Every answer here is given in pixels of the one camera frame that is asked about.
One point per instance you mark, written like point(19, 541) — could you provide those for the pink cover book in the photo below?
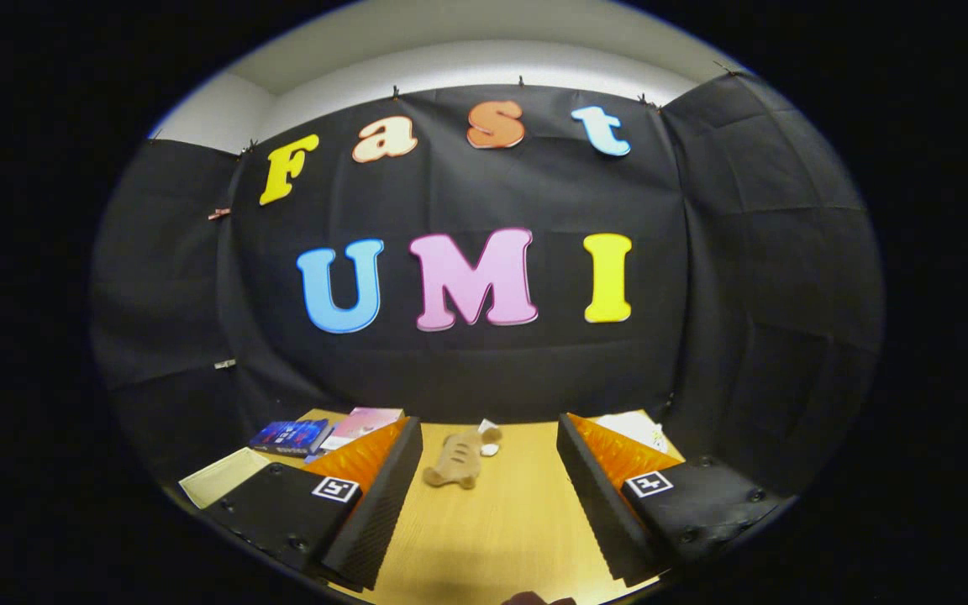
point(362, 423)

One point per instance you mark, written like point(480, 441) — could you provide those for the black backdrop cloth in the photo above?
point(450, 370)

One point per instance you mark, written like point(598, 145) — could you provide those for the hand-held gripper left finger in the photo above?
point(370, 517)

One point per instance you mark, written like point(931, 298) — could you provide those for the white plush toy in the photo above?
point(635, 424)

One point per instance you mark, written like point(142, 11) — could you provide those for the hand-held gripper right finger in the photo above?
point(597, 512)

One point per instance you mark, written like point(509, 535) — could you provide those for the dark blue book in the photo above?
point(289, 435)

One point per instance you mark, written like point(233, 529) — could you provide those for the brown plush toy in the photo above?
point(457, 460)

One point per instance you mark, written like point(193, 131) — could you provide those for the pale green fabric storage box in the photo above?
point(223, 475)

